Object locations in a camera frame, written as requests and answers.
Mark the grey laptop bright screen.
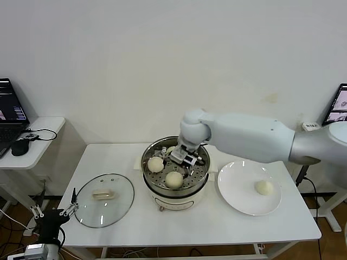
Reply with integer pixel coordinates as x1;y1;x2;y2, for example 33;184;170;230
322;83;347;127

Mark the black cable with adapter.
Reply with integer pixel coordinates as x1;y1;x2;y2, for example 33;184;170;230
295;162;319;220

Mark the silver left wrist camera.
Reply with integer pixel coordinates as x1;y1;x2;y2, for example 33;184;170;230
7;243;51;260

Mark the cream electric cooker pot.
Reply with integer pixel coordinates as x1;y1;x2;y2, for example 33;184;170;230
133;155;219;213

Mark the black looped hub cable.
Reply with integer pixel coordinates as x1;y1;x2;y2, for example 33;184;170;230
23;127;59;142

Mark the black computer mouse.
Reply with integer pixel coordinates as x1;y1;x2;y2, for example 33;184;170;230
11;138;30;157

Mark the white round plate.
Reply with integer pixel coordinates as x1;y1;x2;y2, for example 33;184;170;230
217;161;282;217

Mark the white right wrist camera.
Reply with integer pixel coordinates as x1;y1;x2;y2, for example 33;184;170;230
170;145;188;164

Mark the white floor power strip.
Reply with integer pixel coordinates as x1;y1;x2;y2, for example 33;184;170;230
23;226;46;238

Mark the glass pot lid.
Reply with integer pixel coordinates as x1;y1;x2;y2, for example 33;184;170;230
75;173;136;229

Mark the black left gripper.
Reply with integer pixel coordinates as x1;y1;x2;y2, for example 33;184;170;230
29;187;80;244

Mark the white cable bundle under table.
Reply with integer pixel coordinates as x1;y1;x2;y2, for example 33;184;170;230
119;249;146;260

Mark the stainless steel steamer basket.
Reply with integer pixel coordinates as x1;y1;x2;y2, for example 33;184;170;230
140;136;211;196

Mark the white side table with mouse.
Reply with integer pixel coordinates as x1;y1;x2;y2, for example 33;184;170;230
0;116;67;225

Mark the white main table frame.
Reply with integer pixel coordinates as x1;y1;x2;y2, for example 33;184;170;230
66;245;299;260

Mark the black laptop dark screen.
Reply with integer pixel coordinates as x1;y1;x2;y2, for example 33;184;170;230
0;77;31;159

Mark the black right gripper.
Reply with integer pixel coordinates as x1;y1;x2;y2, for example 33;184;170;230
162;153;205;179

